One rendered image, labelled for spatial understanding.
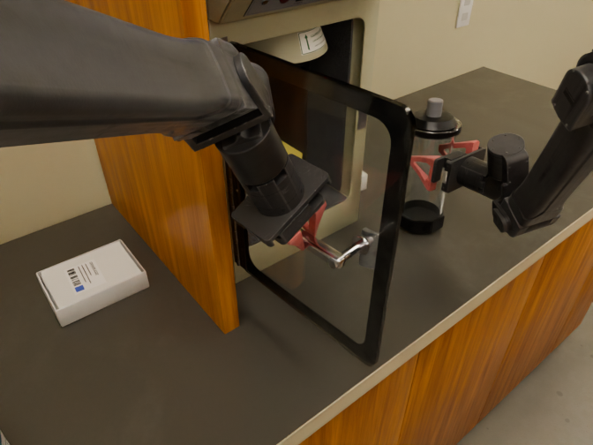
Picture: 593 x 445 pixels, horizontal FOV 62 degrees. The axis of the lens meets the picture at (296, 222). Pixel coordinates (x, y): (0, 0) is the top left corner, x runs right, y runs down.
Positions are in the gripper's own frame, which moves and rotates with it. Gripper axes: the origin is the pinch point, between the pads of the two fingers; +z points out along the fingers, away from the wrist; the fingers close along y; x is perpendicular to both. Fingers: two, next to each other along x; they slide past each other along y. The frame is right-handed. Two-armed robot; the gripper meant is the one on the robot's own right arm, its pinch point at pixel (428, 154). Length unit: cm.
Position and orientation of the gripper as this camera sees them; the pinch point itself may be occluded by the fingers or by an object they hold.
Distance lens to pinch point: 102.2
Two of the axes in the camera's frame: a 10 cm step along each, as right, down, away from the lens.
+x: 0.0, 8.4, 5.4
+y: -7.9, 3.3, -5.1
